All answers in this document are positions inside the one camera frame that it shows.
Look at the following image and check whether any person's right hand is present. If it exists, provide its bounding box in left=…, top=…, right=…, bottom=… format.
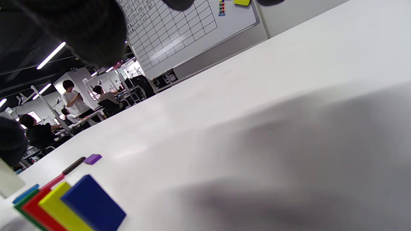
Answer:
left=0, top=0, right=284, bottom=167

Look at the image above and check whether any long ceiling light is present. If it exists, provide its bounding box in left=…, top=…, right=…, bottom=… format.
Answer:
left=32, top=83, right=52, bottom=100
left=37, top=42, right=66, bottom=70

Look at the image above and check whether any black office chair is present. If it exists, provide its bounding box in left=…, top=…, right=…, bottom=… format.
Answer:
left=131, top=75, right=156, bottom=98

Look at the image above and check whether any whiteboard with grid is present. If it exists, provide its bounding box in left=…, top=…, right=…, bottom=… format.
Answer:
left=116, top=0, right=261, bottom=81

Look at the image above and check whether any white work table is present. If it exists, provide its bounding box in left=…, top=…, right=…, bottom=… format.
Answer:
left=68, top=108, right=107, bottom=129

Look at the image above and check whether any white metal stand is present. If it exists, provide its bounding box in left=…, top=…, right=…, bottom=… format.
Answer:
left=18, top=85, right=74, bottom=137

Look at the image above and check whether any purple block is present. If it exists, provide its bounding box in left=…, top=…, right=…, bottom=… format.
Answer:
left=84, top=154, right=102, bottom=165

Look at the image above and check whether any dark brown block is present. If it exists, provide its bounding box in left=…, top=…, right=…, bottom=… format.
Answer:
left=62, top=157, right=86, bottom=175

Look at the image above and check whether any thin red block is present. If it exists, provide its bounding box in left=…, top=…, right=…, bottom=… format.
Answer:
left=40, top=174, right=66, bottom=190

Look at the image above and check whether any cream white box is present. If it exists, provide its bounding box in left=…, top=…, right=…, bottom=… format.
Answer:
left=0, top=157, right=26, bottom=198

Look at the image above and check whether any dark blue block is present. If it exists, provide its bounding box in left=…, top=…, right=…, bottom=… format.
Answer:
left=61, top=174, right=127, bottom=231

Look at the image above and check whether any light blue block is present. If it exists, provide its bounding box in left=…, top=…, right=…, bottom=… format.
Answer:
left=12, top=184, right=39, bottom=205

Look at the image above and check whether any yellow block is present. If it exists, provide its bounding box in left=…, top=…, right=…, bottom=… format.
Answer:
left=38, top=182, right=94, bottom=231

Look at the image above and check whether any green block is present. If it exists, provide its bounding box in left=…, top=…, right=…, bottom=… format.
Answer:
left=14, top=190, right=48, bottom=231

